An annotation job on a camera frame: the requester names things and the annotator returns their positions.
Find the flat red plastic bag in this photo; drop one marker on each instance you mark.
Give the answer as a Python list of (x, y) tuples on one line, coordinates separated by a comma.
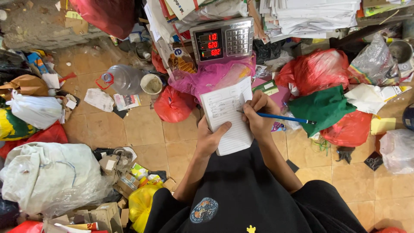
[(45, 136)]

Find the dirty white paper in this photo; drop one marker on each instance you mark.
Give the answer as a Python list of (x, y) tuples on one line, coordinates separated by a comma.
[(98, 99)]

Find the translucent white plastic bag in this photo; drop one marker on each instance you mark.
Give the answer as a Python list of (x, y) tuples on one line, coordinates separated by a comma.
[(397, 150)]

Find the green cloth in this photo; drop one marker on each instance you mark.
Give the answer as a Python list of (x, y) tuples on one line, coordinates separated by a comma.
[(318, 108)]

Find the yellow and green sack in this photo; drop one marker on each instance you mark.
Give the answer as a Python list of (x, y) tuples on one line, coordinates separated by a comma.
[(14, 126)]

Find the person's right hand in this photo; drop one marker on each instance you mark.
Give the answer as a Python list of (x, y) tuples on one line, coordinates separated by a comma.
[(260, 121)]

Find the stack of white papers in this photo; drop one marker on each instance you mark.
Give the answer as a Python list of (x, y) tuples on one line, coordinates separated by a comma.
[(310, 17)]

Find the metal pot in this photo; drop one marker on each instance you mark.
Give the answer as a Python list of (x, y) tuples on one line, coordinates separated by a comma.
[(401, 51)]

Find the large red plastic bag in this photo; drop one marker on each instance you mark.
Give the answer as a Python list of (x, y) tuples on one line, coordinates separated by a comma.
[(317, 69)]

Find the yellow paper sheet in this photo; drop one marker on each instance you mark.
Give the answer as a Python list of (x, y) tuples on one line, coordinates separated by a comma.
[(383, 126)]

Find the large white sack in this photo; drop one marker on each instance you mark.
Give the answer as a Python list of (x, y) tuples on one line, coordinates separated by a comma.
[(48, 174)]

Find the large clear water bottle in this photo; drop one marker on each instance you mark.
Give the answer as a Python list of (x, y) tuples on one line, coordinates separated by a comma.
[(124, 79)]

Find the red plastic bag under cloth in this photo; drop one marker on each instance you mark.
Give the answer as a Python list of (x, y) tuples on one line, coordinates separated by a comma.
[(351, 129)]

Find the yellow plastic bag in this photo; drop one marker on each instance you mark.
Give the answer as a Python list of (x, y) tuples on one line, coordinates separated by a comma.
[(140, 205)]

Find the waffle print snack box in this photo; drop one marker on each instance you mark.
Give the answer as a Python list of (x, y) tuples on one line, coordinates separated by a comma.
[(181, 63)]

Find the brown paper bag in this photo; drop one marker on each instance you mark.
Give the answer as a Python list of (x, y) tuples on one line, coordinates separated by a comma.
[(27, 84)]

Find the small tied red plastic bag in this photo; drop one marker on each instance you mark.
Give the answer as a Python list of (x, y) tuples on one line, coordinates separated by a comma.
[(173, 105)]

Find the pink folder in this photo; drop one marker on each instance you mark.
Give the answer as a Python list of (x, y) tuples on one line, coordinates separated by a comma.
[(281, 93)]

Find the printed leaflet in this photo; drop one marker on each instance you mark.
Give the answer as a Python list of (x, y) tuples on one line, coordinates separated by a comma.
[(126, 102)]

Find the dark red plastic bag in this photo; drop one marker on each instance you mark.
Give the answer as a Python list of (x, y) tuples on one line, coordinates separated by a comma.
[(106, 14)]

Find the white lined notebook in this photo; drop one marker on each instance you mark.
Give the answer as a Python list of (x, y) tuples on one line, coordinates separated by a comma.
[(226, 106)]

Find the heap of cardboard pieces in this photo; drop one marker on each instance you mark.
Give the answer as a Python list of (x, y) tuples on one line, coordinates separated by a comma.
[(106, 216)]

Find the clear plastic bag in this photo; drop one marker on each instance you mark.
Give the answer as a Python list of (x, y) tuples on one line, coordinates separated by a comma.
[(375, 61)]

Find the crumpled white wrapper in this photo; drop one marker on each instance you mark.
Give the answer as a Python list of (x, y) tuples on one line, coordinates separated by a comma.
[(365, 97)]

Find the pink mesh bag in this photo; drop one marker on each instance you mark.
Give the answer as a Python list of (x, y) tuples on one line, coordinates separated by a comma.
[(207, 76)]

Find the dirty white bucket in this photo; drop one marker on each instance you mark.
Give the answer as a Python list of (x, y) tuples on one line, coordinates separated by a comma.
[(152, 84)]

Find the silver digital weighing scale display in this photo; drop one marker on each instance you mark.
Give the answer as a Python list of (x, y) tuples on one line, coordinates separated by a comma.
[(223, 40)]

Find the black plastic bag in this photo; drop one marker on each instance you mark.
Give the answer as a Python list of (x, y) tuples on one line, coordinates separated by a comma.
[(267, 50)]

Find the green card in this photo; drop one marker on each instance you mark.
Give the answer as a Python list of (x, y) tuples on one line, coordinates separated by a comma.
[(269, 87)]

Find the blue pencil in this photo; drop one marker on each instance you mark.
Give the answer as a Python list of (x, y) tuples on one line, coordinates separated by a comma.
[(284, 118)]

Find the person's left hand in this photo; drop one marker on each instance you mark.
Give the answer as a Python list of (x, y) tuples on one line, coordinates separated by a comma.
[(207, 139)]

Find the person's black clothing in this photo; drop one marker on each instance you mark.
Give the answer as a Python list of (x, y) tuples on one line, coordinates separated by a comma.
[(245, 200)]

